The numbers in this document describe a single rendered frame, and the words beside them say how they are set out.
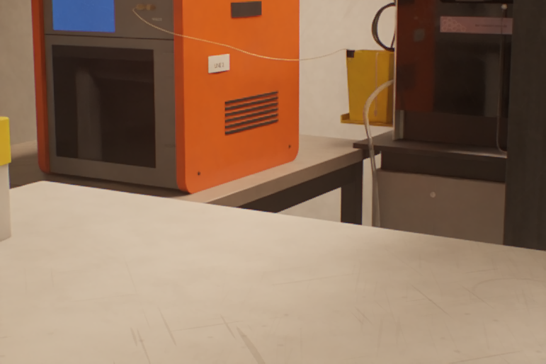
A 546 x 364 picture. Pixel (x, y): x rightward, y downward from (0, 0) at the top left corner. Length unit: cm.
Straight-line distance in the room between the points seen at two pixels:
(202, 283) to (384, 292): 13
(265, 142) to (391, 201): 34
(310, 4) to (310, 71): 24
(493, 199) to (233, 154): 56
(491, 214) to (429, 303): 148
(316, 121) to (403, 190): 148
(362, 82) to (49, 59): 73
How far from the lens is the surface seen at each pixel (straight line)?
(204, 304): 67
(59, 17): 200
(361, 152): 234
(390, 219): 224
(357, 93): 233
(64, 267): 76
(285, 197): 211
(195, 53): 183
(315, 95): 366
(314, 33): 364
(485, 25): 218
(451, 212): 218
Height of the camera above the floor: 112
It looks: 11 degrees down
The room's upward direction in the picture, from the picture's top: straight up
